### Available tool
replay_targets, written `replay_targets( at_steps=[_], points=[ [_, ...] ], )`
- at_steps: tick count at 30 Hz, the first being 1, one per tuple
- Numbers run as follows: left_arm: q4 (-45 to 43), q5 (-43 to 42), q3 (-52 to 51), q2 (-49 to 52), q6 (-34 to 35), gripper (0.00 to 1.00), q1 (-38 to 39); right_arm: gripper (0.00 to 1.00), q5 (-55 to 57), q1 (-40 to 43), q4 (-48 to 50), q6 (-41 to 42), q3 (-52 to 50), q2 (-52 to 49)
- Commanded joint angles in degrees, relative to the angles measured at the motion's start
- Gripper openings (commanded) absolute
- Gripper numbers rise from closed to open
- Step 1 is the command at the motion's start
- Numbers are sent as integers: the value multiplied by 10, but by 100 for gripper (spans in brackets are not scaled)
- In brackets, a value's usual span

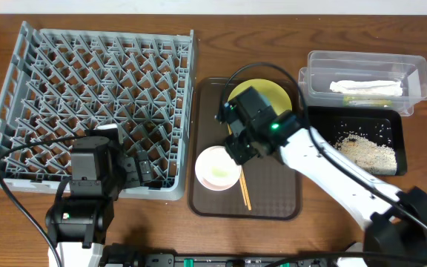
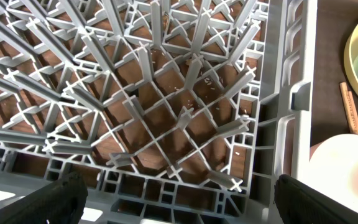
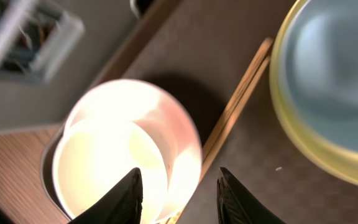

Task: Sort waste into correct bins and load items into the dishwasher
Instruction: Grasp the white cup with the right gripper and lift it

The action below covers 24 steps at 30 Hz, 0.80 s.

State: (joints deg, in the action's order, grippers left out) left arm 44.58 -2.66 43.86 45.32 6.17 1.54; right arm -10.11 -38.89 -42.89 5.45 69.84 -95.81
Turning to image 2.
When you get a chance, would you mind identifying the grey plastic dishwasher rack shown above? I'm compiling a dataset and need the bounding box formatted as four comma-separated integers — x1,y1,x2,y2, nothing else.
0,0,318,223

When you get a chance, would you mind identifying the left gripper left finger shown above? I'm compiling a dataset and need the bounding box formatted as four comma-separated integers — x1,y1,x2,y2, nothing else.
0,172,88,224

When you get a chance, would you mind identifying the brown plastic serving tray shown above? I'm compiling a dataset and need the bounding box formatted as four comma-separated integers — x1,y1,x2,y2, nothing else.
307,1,358,146

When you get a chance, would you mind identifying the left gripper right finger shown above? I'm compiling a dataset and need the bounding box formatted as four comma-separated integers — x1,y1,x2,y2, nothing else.
274,174,358,224

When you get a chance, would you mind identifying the left wooden chopstick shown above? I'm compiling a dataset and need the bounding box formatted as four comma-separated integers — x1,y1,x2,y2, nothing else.
339,82,358,135

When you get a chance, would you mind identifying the white pink cup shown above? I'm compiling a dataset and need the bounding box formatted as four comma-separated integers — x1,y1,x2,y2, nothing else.
306,134,358,213

